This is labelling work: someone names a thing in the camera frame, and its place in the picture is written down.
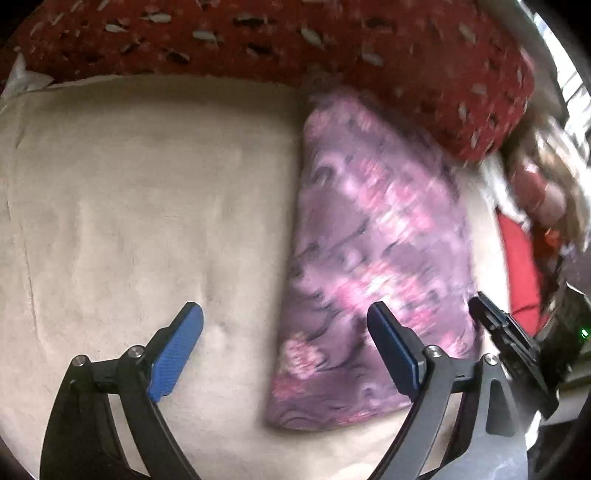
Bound white bed sheet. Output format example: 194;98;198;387
0;53;56;100

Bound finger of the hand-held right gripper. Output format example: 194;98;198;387
468;292;560;419

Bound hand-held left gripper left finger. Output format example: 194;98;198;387
41;302;204;480

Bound beige fleece blanket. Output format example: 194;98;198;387
0;76;509;480

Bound red patterned pillow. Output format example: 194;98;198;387
9;0;536;162

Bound purple pink floral cloth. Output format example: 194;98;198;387
265;90;481;432

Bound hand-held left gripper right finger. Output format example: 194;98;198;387
367;302;528;480

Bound person's red clothing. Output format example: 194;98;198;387
496;216;551;337

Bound person's right forearm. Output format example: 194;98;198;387
510;154;571;232

